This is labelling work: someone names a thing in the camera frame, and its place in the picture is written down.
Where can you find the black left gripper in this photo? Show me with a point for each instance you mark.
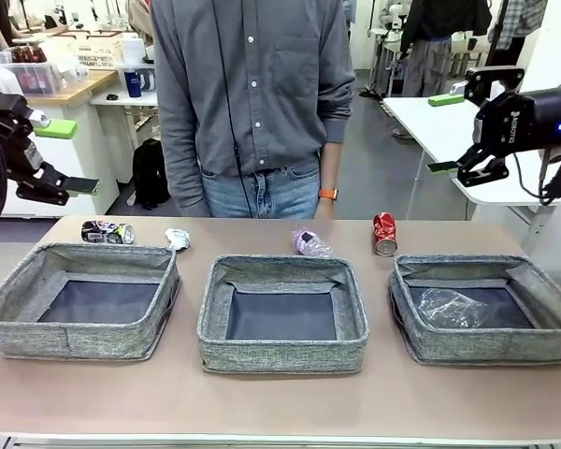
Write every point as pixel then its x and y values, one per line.
pixel 18 149

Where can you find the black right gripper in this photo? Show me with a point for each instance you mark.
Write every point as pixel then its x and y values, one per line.
pixel 523 121

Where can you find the crushed black drink can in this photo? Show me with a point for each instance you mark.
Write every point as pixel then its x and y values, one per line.
pixel 105 231

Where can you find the crushed red drink can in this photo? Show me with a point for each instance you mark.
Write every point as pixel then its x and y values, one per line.
pixel 384 231

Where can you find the white paper ball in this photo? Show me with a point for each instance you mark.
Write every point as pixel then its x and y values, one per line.
pixel 177 238

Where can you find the clear plastic packaging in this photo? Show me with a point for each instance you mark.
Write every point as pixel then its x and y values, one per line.
pixel 449 308

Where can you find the crushed clear plastic bottle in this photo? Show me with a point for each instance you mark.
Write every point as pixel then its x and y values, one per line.
pixel 311 243

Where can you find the person's left forearm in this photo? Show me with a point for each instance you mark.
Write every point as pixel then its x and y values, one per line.
pixel 334 163

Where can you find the person's right forearm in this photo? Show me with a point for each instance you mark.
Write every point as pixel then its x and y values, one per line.
pixel 177 163

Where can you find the person's left hand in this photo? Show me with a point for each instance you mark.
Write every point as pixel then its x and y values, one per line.
pixel 326 211

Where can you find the white desk with wooden top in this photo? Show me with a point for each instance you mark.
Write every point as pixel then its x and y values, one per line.
pixel 65 159

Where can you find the large white table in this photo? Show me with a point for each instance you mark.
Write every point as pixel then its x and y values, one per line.
pixel 449 131

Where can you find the clear plastic storage box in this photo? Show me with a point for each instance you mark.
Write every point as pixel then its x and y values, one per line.
pixel 33 77

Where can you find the black computer mouse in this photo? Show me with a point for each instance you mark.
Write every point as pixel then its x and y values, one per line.
pixel 112 97

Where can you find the background person in dark jacket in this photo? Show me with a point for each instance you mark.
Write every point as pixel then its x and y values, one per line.
pixel 430 47

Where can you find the small white table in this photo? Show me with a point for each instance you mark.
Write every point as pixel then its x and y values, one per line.
pixel 131 102

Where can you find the black backpack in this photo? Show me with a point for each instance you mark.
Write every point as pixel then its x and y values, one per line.
pixel 152 173

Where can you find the blue water bottle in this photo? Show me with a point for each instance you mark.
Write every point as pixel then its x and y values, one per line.
pixel 133 83

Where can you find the checked shirt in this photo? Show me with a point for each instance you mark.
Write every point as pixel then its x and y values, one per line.
pixel 519 23

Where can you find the white plastic jug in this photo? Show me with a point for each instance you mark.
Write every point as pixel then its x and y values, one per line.
pixel 132 49

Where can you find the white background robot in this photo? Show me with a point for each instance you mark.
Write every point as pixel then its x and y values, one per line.
pixel 395 16

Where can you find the orange wrist watch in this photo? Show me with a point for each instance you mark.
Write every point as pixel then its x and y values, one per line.
pixel 328 193

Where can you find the grey fabric basket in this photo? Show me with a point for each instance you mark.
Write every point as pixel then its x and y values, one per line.
pixel 486 346
pixel 98 337
pixel 280 351

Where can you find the person in grey shirt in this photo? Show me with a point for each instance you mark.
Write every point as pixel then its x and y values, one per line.
pixel 262 93

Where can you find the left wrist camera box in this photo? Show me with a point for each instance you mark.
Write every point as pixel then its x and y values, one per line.
pixel 32 153

